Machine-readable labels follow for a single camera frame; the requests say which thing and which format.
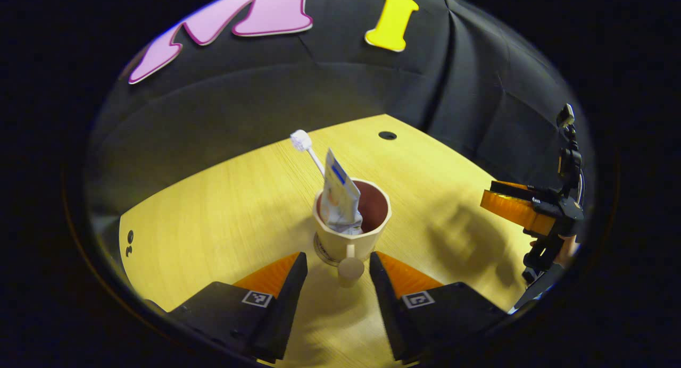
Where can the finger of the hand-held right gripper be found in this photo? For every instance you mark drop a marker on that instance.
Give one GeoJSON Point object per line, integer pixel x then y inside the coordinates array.
{"type": "Point", "coordinates": [513, 187]}
{"type": "Point", "coordinates": [513, 211]}

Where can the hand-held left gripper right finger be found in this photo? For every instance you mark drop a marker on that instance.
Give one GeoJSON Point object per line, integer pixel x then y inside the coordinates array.
{"type": "Point", "coordinates": [385, 299]}

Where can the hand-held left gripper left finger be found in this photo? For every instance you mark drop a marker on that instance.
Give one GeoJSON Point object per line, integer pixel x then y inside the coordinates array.
{"type": "Point", "coordinates": [290, 293]}

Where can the beige cup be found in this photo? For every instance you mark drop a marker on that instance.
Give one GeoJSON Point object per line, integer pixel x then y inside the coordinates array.
{"type": "Point", "coordinates": [346, 245]}

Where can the white toothpaste tube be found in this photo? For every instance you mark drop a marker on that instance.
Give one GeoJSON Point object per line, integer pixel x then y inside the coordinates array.
{"type": "Point", "coordinates": [340, 198]}

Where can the white toothbrush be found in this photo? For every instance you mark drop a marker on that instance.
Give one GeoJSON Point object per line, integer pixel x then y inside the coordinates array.
{"type": "Point", "coordinates": [301, 140]}

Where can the black backdrop cloth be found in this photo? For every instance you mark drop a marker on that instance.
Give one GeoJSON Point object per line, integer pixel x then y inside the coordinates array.
{"type": "Point", "coordinates": [266, 86]}

